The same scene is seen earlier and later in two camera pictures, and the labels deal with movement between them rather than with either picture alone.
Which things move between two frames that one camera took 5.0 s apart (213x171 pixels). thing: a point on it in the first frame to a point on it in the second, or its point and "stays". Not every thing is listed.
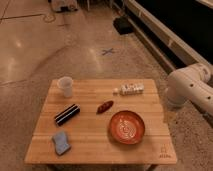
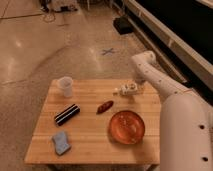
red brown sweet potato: [104, 107] stays
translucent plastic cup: [66, 83] stays
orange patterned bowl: [127, 127] stays
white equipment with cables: [63, 6] to [47, 8]
